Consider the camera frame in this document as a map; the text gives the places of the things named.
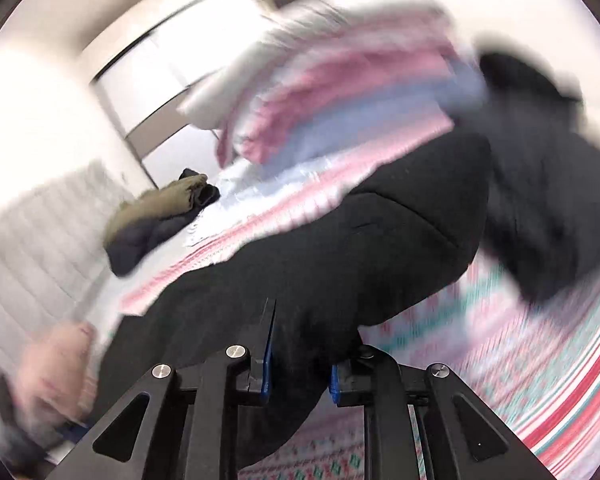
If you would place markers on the pink and blue striped quilt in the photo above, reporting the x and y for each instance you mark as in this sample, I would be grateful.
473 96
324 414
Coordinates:
330 85

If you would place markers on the person's left forearm pink sleeve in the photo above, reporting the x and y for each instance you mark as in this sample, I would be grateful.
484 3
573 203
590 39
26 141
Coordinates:
55 370

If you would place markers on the pink striped patterned blanket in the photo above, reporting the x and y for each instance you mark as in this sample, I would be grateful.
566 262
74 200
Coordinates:
505 360

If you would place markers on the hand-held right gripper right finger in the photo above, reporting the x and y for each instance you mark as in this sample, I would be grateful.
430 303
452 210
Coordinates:
334 385

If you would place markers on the black coat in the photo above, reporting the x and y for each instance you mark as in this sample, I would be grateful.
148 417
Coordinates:
330 260

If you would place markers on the white wardrobe with dark frame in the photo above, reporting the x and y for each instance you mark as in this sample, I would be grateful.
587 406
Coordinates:
180 45

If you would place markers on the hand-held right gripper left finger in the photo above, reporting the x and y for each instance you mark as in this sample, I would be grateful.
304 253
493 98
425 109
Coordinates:
267 375

